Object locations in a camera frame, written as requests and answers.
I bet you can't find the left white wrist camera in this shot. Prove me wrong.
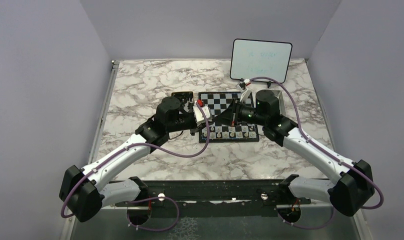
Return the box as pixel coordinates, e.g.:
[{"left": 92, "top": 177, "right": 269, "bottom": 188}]
[{"left": 193, "top": 105, "right": 212, "bottom": 126}]

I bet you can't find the lilac tin tray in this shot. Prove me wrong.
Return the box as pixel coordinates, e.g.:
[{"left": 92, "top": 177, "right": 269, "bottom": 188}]
[{"left": 272, "top": 90, "right": 286, "bottom": 116}]

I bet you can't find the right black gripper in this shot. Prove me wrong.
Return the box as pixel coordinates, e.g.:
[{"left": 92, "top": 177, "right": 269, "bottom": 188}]
[{"left": 213, "top": 97, "right": 267, "bottom": 128}]

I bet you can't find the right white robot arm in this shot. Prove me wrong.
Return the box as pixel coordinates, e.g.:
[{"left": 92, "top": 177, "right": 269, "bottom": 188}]
[{"left": 213, "top": 90, "right": 375, "bottom": 217}]

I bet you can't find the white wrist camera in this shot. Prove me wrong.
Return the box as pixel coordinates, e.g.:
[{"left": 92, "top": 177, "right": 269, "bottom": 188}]
[
  {"left": 193, "top": 105, "right": 212, "bottom": 126},
  {"left": 236, "top": 78, "right": 252, "bottom": 104}
]

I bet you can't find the small whiteboard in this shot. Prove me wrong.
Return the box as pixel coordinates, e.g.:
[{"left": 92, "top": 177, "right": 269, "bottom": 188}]
[{"left": 230, "top": 38, "right": 293, "bottom": 83}]

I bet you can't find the black chess pieces pile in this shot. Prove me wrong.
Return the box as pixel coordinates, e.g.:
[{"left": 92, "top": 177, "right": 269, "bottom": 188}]
[{"left": 178, "top": 94, "right": 193, "bottom": 113}]

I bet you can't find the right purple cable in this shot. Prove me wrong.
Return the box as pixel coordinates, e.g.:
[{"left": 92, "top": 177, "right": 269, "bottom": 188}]
[{"left": 246, "top": 76, "right": 385, "bottom": 230}]

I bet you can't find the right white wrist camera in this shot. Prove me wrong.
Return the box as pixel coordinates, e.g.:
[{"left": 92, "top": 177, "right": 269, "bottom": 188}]
[{"left": 236, "top": 78, "right": 252, "bottom": 104}]

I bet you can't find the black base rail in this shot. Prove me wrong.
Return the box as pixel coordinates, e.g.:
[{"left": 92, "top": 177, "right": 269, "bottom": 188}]
[{"left": 99, "top": 177, "right": 315, "bottom": 219}]

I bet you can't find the black white chessboard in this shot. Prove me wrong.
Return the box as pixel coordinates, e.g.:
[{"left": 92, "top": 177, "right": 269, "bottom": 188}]
[{"left": 198, "top": 91, "right": 259, "bottom": 143}]

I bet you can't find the yellow tin tray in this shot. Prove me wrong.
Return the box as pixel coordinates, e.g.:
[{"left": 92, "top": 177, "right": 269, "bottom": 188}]
[{"left": 171, "top": 91, "right": 194, "bottom": 112}]

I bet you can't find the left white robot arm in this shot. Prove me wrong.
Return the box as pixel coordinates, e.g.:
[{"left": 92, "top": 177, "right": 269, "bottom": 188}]
[{"left": 59, "top": 96, "right": 212, "bottom": 222}]

